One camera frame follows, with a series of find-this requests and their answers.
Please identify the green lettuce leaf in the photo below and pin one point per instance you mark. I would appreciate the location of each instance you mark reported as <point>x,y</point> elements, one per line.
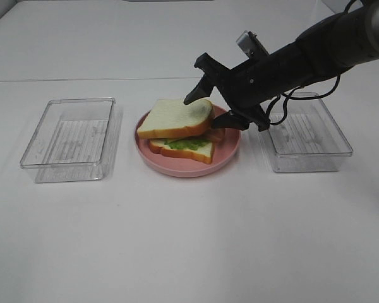
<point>191,143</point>

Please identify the left clear plastic tray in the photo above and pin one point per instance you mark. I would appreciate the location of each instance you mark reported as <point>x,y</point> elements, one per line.
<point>75,140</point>

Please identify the bread slice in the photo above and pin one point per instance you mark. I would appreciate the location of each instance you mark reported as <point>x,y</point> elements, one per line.
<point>171,118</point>
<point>203,155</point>

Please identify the clear plastic tray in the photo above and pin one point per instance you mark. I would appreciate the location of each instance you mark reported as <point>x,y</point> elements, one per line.
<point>75,140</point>
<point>309,140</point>

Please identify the right clear plastic tray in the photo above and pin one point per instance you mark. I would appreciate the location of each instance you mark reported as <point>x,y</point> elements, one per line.
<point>309,140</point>

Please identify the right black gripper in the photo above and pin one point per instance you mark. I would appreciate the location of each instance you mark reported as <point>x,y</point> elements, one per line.
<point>249,84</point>

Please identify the yellow cheese slice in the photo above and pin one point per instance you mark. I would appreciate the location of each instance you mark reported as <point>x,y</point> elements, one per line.
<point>176,139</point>

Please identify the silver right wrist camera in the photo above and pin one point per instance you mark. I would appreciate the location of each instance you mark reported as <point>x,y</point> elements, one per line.
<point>251,46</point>

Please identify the bacon strip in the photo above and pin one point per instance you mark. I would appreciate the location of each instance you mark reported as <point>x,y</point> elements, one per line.
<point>214,135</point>

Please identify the pink round plate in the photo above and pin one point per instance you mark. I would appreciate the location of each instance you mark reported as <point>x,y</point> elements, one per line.
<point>224,152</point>

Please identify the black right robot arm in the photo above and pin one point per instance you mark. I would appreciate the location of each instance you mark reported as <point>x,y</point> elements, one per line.
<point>324,51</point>

